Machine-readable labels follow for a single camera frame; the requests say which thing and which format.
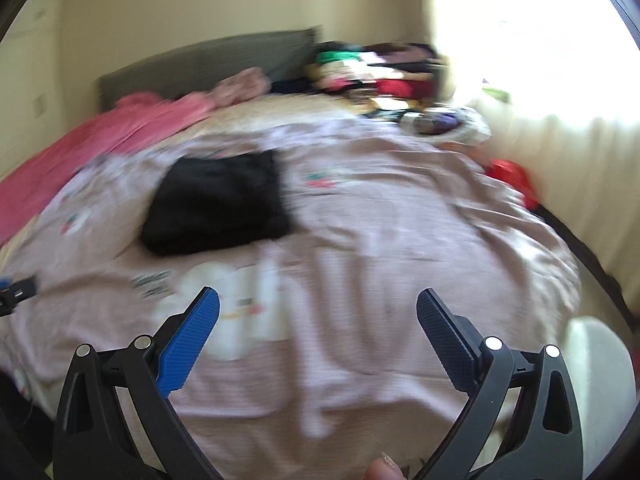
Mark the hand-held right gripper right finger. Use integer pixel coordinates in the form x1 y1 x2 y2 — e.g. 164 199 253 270
416 287 586 480

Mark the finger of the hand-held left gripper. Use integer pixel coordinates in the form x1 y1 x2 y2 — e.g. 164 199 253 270
0 274 40 317

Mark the cream bed sheet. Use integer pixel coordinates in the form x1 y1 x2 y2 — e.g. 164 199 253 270
190 91 371 136

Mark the white rounded object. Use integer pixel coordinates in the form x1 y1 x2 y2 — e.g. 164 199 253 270
562 315 633 480

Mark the black sweater with orange cuffs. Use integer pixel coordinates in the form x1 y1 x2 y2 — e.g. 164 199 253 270
140 149 296 257

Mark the pink blanket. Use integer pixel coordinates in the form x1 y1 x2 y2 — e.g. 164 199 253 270
0 91 218 248

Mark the navy cloth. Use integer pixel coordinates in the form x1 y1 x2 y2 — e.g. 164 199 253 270
270 77 311 95

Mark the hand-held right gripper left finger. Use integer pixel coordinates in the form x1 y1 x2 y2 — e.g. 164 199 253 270
52 286 223 480

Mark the lilac printed quilt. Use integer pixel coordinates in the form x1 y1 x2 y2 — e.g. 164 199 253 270
0 117 583 480

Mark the red object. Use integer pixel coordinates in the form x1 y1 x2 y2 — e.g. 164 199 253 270
485 159 541 211

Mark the grey padded headboard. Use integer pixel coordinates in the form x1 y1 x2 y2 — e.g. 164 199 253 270
97 25 323 111

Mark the pale curtain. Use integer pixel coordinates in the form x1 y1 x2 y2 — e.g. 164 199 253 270
425 0 640 281

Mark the pink fluffy garment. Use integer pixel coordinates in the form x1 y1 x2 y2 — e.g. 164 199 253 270
210 67 273 106

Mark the person's right hand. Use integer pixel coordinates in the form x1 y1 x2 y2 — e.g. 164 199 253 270
364 452 407 480

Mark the pile of colourful clothes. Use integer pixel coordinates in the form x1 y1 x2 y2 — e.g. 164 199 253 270
305 42 448 101

